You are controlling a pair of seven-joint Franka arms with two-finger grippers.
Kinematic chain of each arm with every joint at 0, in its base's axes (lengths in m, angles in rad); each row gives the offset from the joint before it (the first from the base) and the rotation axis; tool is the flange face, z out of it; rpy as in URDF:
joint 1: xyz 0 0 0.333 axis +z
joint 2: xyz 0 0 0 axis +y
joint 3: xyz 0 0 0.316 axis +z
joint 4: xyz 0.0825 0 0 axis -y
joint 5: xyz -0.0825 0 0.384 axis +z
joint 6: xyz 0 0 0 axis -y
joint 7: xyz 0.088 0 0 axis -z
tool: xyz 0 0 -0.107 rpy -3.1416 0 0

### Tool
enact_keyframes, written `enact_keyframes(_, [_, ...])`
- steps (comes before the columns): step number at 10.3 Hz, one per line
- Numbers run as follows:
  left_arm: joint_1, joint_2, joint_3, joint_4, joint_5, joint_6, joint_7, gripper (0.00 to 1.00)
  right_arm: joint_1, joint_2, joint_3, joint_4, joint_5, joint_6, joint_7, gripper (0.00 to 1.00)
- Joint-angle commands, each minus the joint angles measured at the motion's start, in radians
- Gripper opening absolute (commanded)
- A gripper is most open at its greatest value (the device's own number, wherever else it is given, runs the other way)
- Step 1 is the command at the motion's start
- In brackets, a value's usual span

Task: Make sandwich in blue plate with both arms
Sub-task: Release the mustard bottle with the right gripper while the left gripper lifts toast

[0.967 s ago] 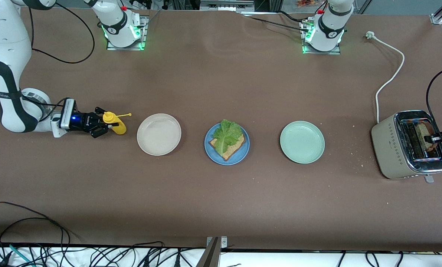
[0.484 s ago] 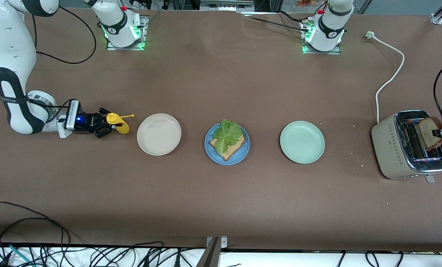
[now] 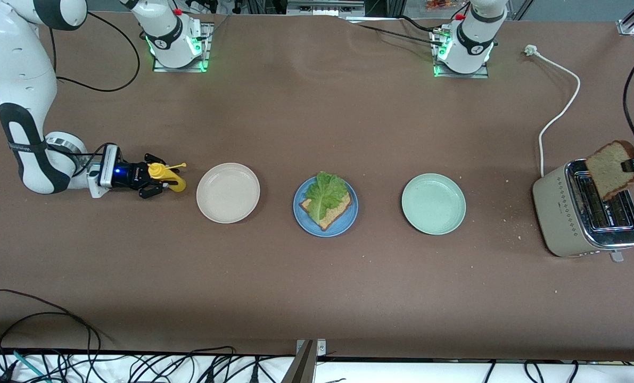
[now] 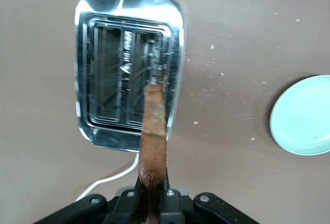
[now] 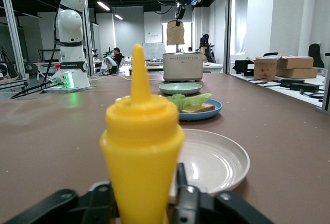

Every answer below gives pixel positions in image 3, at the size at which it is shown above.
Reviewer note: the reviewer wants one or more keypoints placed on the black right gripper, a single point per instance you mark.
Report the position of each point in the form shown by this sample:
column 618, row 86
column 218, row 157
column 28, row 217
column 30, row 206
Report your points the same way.
column 132, row 175

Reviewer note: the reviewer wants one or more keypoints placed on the brown toast bread slice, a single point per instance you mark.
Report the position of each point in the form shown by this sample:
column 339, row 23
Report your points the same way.
column 335, row 213
column 609, row 170

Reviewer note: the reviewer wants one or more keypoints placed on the yellow mustard squeeze bottle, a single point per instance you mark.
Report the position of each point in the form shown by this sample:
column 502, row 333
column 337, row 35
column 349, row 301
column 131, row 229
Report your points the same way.
column 174, row 183

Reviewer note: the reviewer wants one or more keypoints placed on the green lettuce leaf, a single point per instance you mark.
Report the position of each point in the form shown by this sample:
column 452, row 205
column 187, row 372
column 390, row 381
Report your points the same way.
column 324, row 194

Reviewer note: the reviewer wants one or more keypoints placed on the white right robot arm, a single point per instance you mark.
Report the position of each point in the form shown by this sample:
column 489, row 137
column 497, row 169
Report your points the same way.
column 24, row 80

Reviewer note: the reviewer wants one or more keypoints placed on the beige round plate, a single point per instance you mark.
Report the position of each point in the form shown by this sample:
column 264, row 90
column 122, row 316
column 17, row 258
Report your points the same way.
column 228, row 193

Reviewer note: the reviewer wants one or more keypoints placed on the blue round plate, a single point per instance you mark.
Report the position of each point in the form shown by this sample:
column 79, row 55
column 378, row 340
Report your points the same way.
column 309, row 226

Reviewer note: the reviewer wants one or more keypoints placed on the mint green round plate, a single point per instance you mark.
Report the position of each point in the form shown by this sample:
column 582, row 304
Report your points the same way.
column 433, row 204

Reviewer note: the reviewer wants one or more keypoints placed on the beige chrome toaster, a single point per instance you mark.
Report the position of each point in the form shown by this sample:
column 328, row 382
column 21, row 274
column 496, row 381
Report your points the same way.
column 559, row 213

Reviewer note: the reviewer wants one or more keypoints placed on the orange snack bag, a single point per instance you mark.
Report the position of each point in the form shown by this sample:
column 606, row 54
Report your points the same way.
column 440, row 5

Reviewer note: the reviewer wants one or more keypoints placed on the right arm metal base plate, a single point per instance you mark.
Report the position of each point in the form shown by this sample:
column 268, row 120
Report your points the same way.
column 206, row 53

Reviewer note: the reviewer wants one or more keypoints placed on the silver metal rail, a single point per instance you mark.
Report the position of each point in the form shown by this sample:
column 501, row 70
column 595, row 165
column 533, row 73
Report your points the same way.
column 324, row 7

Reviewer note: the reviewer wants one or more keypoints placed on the metal table edge bracket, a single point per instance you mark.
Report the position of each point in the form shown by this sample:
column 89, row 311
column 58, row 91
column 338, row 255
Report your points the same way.
column 303, row 364

